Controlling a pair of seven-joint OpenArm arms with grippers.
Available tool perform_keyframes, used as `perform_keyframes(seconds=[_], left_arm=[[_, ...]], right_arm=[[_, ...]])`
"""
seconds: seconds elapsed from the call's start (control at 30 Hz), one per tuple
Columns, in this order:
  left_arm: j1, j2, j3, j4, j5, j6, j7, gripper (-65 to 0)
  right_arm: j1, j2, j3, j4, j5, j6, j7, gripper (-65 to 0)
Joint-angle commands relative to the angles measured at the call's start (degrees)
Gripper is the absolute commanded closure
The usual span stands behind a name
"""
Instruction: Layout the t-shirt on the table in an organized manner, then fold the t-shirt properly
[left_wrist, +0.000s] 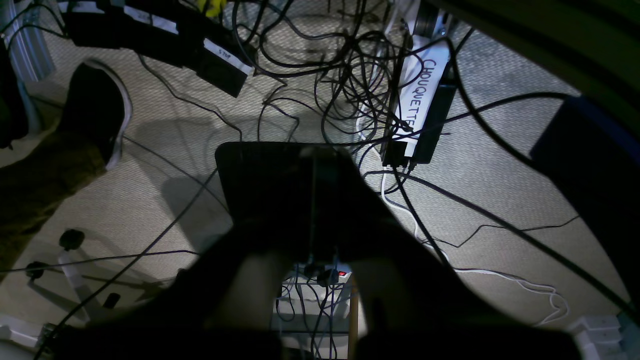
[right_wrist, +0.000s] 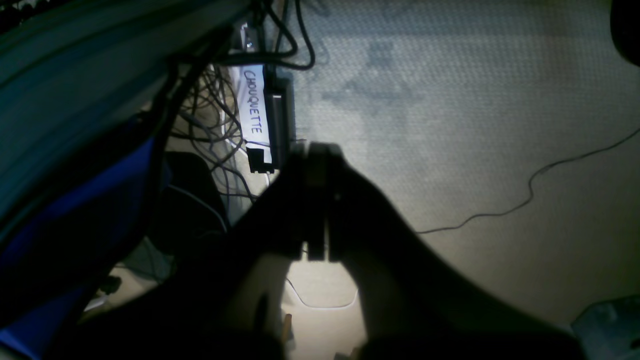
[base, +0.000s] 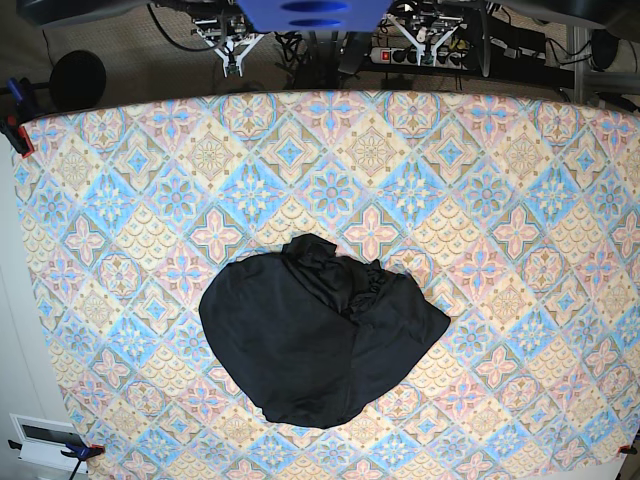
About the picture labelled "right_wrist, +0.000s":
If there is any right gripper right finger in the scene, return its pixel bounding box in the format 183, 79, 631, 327
308, 142, 585, 360

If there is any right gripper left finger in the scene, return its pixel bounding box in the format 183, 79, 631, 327
51, 144, 309, 360

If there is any white labelled power strip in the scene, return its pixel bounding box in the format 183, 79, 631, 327
235, 22, 293, 175

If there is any patterned tablecloth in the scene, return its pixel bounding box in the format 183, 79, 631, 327
1, 0, 251, 360

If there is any thin black floor cable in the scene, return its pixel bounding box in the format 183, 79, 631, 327
416, 127, 640, 235

